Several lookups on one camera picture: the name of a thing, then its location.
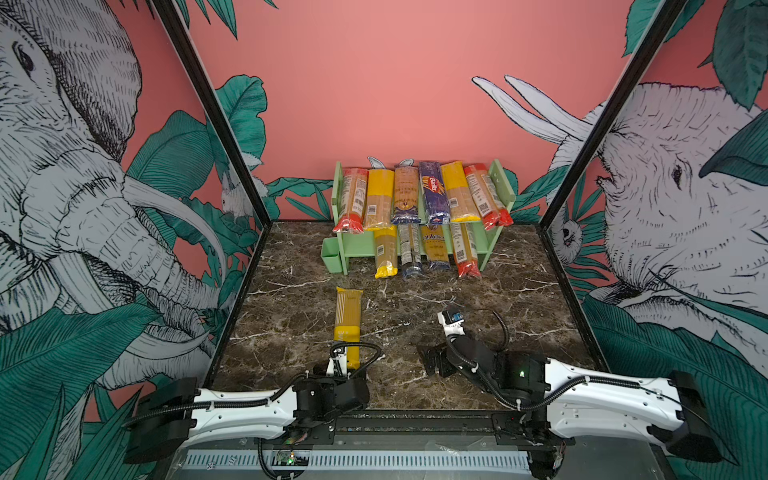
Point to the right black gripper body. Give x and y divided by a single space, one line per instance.
447 365

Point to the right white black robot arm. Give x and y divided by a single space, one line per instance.
555 401

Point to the black frame post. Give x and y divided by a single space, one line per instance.
652 39
176 30

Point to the blue clear spaghetti bag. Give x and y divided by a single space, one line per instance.
410 254

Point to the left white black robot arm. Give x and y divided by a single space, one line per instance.
181 414

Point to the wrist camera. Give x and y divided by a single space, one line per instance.
337 366
451 320

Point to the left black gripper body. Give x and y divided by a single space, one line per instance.
337 384

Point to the white slotted cable duct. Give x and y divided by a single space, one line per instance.
351 460

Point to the blue Barilla spaghetti box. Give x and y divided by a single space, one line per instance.
436 203

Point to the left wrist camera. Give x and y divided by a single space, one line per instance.
337 366

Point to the red spaghetti bag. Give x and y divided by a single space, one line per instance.
353 199
464 250
484 194

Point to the small yellow pasta bag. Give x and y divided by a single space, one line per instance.
405 195

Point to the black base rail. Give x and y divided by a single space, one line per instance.
502 426

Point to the yellow orange spaghetti bag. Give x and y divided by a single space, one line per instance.
461 203

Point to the long yellow spaghetti bag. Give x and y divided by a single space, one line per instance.
386 254

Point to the green two-tier shelf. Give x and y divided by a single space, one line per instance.
362 245

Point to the left black frame post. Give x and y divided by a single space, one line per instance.
176 30

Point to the small green side cup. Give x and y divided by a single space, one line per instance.
331 256

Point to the right black frame post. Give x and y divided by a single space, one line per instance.
652 39

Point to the blue Ankara spaghetti bag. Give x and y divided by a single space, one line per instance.
435 247

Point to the yellow Tatime spaghetti bag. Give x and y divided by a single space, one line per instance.
347 326

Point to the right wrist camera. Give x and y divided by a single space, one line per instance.
451 320

